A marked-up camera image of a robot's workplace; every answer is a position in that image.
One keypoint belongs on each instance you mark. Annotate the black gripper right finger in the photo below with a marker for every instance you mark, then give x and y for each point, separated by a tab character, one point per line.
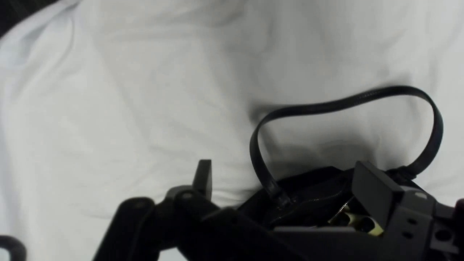
377	193

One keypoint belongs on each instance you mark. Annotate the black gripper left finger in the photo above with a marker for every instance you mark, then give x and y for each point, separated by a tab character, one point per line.
203	178

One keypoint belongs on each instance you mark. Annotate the yellow cloth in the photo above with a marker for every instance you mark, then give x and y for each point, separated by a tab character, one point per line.
344	209

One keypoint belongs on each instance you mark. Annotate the white table cloth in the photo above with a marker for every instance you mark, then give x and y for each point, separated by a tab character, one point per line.
145	96

